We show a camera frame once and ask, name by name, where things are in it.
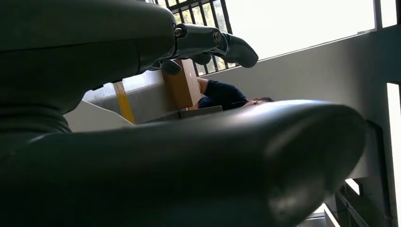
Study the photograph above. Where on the brown cardboard box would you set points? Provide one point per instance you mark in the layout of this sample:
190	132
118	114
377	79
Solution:
181	87

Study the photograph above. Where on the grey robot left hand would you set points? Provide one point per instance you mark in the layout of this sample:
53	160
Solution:
188	172

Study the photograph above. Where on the grey laptop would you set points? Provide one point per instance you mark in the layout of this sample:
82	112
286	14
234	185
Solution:
200	111

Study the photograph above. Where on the black window railing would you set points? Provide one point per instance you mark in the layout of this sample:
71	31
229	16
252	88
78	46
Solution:
226	18

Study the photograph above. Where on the seated person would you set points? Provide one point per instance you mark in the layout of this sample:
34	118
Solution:
222	94

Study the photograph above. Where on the small yellow tape rectangle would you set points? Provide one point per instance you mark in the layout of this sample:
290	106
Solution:
124	103

